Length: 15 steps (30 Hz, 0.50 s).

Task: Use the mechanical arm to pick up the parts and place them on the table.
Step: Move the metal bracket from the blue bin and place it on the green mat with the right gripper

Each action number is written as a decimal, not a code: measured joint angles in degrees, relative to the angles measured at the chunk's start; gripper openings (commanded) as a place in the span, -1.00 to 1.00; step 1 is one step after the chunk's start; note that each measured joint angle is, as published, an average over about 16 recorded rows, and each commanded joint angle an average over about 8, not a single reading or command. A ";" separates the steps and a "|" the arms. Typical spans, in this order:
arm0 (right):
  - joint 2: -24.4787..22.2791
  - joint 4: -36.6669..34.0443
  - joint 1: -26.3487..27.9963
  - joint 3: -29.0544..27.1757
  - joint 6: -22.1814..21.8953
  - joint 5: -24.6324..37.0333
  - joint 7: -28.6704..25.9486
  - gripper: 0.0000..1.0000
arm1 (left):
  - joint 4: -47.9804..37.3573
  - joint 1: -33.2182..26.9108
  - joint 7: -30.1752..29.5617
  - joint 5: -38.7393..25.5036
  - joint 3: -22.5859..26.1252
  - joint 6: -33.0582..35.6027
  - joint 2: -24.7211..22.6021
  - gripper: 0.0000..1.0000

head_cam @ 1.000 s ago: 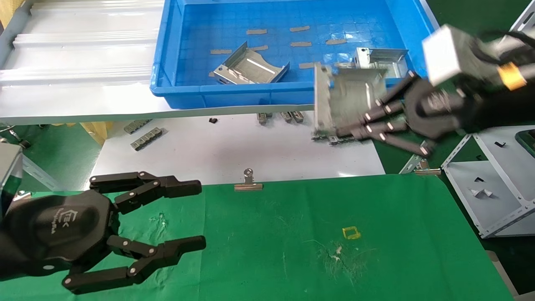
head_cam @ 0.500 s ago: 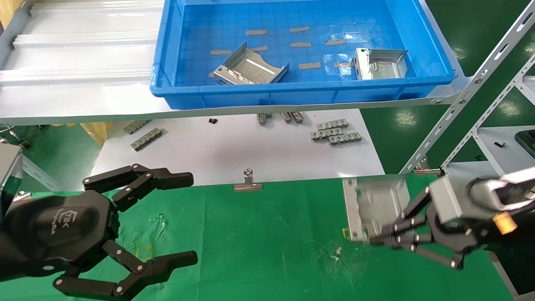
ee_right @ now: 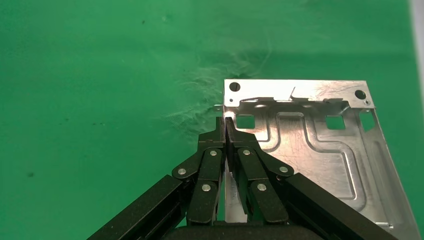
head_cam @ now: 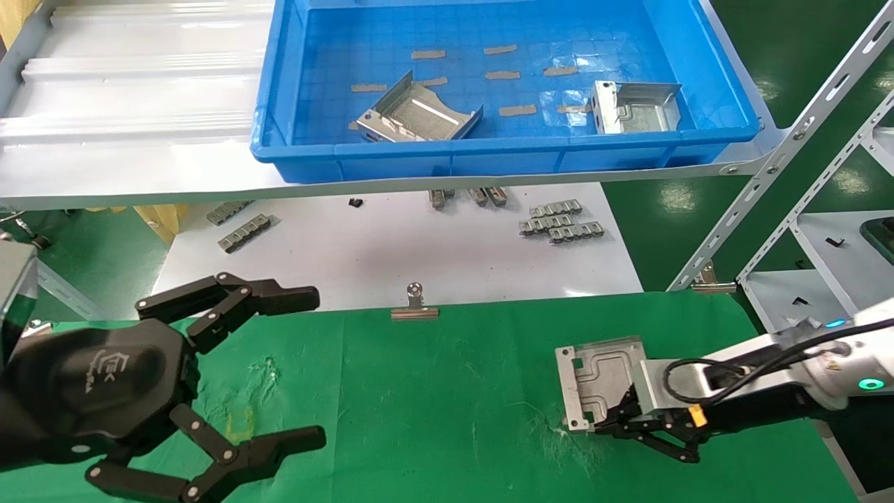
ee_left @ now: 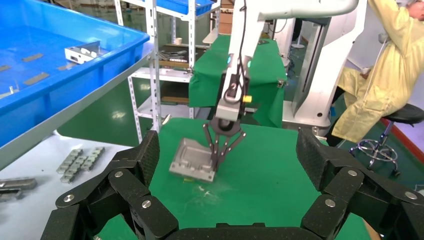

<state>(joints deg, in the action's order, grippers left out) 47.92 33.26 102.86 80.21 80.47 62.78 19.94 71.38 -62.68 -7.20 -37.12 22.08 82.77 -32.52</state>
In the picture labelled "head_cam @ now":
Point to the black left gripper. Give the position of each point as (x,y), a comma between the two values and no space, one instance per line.
(91,377)

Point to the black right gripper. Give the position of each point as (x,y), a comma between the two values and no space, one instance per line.
(754,416)

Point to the bent sheet metal bracket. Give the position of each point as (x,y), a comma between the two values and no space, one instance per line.
(594,377)
(419,115)
(642,115)

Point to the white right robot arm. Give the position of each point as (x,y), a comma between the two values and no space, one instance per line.
(838,367)

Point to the small yellow label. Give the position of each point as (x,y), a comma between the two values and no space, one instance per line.
(695,416)

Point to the grey metal clip strip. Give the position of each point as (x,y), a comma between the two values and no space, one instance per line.
(440,198)
(229,212)
(497,195)
(556,208)
(477,195)
(244,232)
(545,223)
(576,232)

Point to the silver binder clip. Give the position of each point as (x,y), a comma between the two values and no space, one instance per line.
(415,311)
(709,283)
(35,327)

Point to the green table mat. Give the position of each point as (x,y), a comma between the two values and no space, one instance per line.
(454,419)

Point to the white rack shelf panel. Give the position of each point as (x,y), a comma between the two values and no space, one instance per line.
(772,293)
(845,269)

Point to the yellow plastic bag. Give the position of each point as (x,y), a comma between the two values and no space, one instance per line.
(160,218)

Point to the white metal shelf board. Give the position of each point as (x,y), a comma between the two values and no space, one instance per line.
(140,105)

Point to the blue plastic bin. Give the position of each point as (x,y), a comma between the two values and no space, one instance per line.
(321,70)

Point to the dark device with green edge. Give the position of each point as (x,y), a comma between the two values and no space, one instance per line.
(883,237)

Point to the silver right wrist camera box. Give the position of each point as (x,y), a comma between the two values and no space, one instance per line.
(660,388)

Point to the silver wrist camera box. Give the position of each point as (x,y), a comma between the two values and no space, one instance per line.
(660,388)
(14,293)

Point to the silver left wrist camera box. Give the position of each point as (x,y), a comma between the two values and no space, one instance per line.
(14,293)

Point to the white slotted rack post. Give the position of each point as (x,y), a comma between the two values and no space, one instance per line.
(814,188)
(789,143)

